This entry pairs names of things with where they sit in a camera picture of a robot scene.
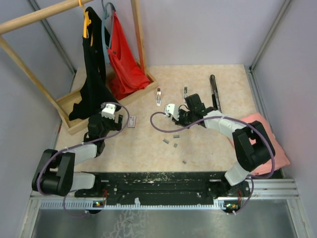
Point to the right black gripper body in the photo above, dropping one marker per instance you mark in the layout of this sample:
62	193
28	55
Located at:
185	118

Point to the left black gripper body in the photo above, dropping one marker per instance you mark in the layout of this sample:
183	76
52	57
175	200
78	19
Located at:
114	126

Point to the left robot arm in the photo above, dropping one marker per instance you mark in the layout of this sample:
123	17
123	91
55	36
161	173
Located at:
55	173

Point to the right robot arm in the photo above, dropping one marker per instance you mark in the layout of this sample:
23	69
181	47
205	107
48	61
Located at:
252	145

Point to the left red staple box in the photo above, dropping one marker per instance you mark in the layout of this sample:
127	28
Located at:
132	122

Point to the black hanging garment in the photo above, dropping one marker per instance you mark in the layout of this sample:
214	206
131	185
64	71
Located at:
94	91

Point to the red hanging garment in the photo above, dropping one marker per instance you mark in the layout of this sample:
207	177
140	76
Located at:
128	76

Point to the pink folded towel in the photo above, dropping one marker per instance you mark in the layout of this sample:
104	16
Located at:
280	157

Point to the yellow clothes hanger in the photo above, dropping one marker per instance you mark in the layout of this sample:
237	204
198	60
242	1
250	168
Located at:
87	21

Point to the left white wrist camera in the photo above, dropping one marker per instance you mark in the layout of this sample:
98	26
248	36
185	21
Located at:
108	110

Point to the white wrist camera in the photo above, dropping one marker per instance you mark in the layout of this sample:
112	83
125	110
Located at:
108	110
171	111

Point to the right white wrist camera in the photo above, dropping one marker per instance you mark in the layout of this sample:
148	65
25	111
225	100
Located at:
171	111

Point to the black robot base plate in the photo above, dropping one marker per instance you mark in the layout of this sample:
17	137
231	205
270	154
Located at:
152	182

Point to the aluminium frame rail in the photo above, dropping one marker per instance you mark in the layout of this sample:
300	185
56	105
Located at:
257	189

